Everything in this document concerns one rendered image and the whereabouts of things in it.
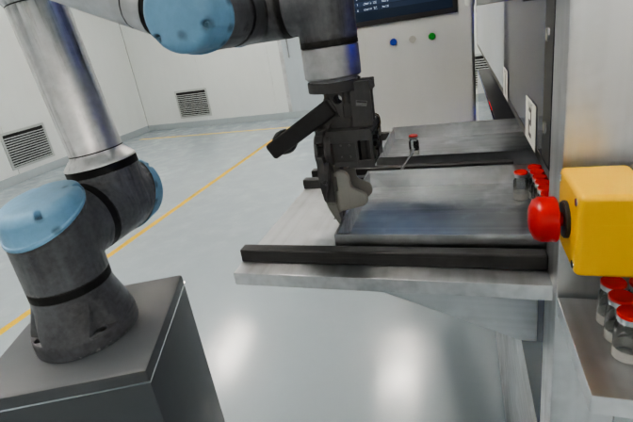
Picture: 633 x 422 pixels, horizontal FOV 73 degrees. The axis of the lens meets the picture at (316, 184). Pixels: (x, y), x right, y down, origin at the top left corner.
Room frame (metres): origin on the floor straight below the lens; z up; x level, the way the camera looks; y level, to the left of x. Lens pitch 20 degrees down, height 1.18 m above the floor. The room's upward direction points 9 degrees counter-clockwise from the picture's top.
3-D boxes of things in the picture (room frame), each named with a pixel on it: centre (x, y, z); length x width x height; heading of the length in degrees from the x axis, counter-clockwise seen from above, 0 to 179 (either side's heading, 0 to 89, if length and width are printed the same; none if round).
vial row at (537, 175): (0.55, -0.32, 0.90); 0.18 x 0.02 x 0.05; 160
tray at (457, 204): (0.59, -0.22, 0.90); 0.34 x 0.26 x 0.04; 70
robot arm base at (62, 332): (0.58, 0.40, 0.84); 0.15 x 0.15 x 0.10
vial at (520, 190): (0.61, -0.32, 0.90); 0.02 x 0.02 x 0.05
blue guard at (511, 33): (1.34, -0.60, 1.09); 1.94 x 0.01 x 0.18; 160
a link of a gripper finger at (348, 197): (0.56, -0.04, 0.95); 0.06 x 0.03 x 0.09; 70
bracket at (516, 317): (0.54, -0.11, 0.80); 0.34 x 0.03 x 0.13; 70
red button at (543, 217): (0.33, -0.20, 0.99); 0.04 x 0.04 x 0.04; 70
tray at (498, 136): (0.91, -0.34, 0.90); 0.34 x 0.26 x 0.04; 70
